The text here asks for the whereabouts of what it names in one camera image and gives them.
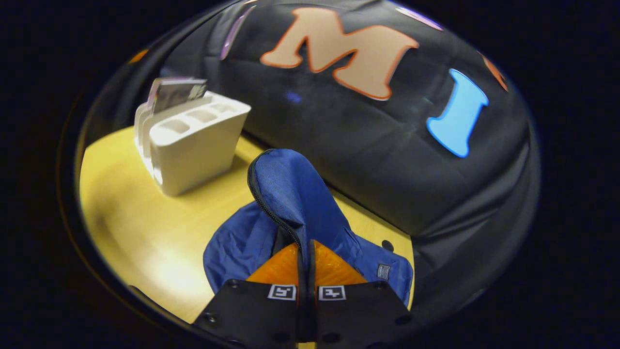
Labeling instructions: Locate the black backdrop cloth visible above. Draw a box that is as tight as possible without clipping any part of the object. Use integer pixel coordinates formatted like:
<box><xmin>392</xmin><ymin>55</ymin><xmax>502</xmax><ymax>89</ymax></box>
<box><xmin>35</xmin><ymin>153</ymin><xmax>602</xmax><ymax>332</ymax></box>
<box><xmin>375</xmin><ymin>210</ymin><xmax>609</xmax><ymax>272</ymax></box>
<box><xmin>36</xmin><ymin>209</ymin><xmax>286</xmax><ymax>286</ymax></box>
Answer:
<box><xmin>121</xmin><ymin>0</ymin><xmax>542</xmax><ymax>323</ymax></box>

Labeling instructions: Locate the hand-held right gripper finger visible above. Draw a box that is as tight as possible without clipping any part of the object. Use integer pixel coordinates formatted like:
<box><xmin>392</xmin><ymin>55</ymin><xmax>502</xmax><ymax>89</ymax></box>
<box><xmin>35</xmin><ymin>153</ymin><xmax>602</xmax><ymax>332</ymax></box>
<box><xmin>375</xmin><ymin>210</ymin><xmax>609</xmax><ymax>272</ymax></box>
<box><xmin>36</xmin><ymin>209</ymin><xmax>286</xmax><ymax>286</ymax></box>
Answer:
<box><xmin>193</xmin><ymin>241</ymin><xmax>307</xmax><ymax>349</ymax></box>
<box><xmin>308</xmin><ymin>239</ymin><xmax>418</xmax><ymax>349</ymax></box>

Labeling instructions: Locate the blue schoolbag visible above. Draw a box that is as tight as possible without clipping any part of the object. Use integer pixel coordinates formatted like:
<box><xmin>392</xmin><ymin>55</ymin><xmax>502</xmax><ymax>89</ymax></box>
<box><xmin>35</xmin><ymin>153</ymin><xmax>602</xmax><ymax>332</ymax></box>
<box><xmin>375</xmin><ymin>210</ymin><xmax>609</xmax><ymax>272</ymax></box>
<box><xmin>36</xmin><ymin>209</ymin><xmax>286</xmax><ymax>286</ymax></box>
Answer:
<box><xmin>202</xmin><ymin>148</ymin><xmax>415</xmax><ymax>311</ymax></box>

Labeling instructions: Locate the white bookshelf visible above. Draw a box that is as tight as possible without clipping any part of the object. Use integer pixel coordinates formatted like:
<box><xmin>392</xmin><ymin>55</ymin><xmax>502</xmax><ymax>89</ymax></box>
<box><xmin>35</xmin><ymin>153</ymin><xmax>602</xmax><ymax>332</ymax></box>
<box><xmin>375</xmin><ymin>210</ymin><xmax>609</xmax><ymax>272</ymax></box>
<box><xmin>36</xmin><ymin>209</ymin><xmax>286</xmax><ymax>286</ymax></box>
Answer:
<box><xmin>134</xmin><ymin>90</ymin><xmax>251</xmax><ymax>197</ymax></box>

